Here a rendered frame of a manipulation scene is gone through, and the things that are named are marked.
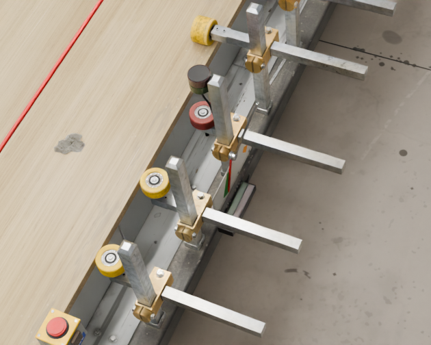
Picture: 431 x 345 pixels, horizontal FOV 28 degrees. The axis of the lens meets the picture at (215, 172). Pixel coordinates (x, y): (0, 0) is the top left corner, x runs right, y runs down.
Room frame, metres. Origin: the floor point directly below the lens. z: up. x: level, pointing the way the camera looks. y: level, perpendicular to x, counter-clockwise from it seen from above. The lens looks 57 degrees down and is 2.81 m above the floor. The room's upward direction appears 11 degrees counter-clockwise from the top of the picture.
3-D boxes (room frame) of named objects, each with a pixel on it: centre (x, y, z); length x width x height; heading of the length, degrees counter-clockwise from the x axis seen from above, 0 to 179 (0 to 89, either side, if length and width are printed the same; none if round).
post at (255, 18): (1.59, -0.18, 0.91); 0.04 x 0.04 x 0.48; 56
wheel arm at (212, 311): (0.95, 0.14, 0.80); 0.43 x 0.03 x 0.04; 56
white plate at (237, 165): (1.35, -0.05, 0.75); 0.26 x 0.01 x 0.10; 146
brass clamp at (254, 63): (1.61, -0.20, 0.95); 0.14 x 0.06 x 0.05; 146
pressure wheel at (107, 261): (1.06, 0.30, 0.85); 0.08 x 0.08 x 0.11
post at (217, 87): (1.38, -0.05, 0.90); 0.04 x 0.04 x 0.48; 56
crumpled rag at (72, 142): (1.44, 0.38, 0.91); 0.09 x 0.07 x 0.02; 91
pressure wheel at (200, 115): (1.46, 0.00, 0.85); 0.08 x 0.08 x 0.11
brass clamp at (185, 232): (1.19, 0.08, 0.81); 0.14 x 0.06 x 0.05; 146
